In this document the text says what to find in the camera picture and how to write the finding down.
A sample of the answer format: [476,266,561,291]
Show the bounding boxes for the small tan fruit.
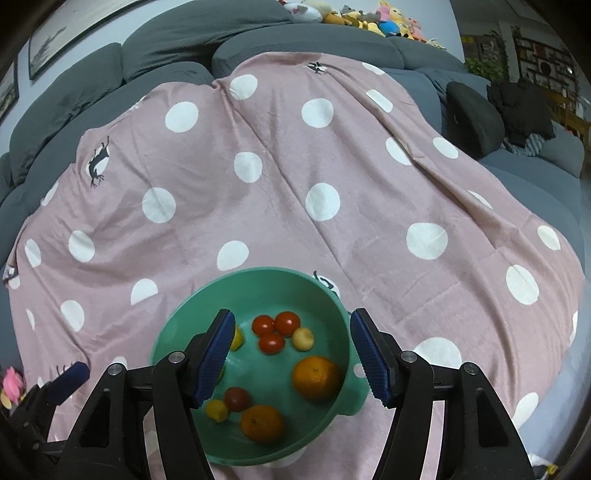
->
[205,399,230,422]

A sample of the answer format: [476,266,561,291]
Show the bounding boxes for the black cushion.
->
[445,82,505,160]

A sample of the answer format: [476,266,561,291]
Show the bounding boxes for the small framed picture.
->
[0,58,20,123]

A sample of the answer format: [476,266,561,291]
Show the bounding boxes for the dark red cherry tomato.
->
[224,387,252,413]

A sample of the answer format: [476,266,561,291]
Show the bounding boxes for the black clothing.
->
[488,78,557,146]

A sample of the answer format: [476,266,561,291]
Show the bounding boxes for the striped cloth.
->
[503,133,548,160]

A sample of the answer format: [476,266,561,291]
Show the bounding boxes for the pile of plush toys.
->
[279,0,446,49]

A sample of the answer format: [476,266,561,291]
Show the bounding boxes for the pink polka dot blanket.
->
[2,48,583,480]

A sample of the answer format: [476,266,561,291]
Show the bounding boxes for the orange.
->
[291,356,341,401]
[240,405,286,444]

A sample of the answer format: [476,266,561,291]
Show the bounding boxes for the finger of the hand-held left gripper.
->
[44,361,90,407]

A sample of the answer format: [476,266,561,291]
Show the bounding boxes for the green plant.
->
[465,32,509,86]

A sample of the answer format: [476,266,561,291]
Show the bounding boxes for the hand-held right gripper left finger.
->
[44,309,235,480]

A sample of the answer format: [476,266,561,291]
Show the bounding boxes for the large framed picture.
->
[28,0,153,80]

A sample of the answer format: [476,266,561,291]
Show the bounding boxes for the pink plush toy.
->
[1,367,25,409]

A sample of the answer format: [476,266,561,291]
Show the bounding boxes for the yellow fruit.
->
[292,327,316,352]

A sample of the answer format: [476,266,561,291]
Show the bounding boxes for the green plastic bowl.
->
[148,267,368,468]

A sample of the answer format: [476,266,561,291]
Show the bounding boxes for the grey sofa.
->
[0,0,591,480]

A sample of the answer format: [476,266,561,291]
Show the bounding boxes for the wall shelf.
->
[510,23,583,93]

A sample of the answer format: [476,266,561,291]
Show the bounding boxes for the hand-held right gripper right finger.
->
[349,309,534,480]

